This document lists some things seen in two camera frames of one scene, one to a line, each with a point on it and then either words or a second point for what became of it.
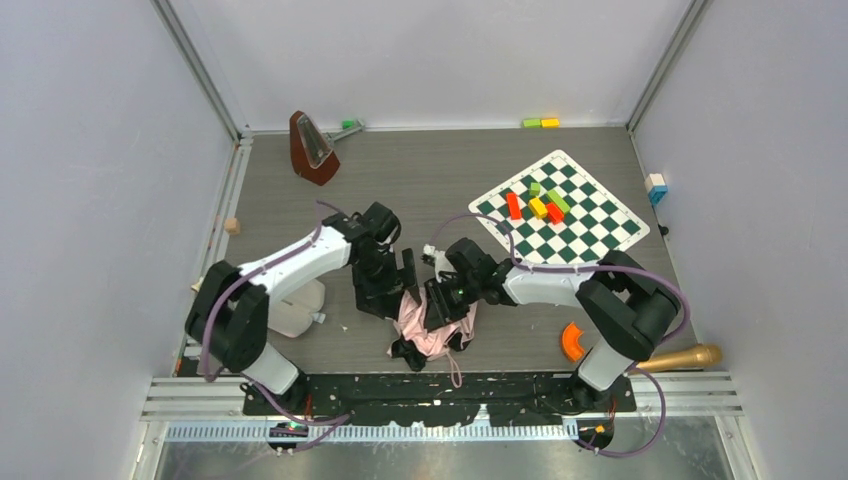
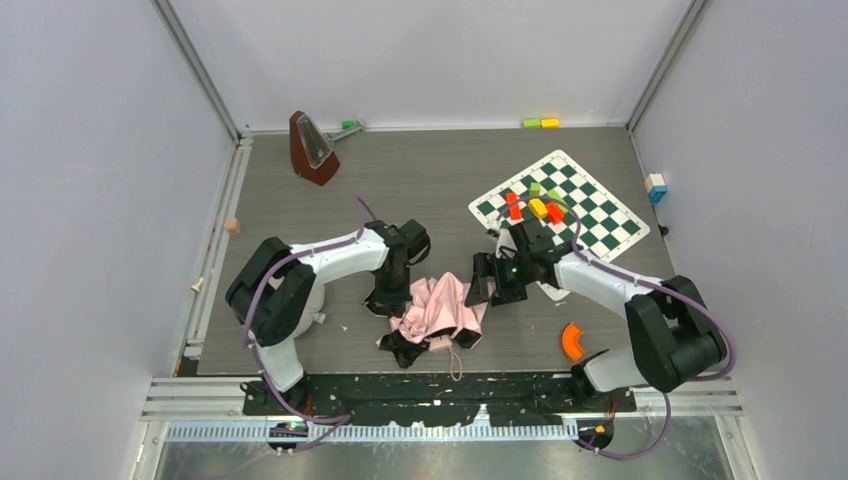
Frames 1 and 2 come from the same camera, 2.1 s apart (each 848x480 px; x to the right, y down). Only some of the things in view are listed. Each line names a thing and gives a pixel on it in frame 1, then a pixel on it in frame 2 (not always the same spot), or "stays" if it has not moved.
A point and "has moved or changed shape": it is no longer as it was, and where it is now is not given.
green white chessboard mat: [560, 213] stays
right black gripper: [438, 307] -> [499, 279]
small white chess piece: [197, 286] stays
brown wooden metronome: [312, 155] stays
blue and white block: [656, 187] stays
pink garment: [416, 346] has moved or changed shape
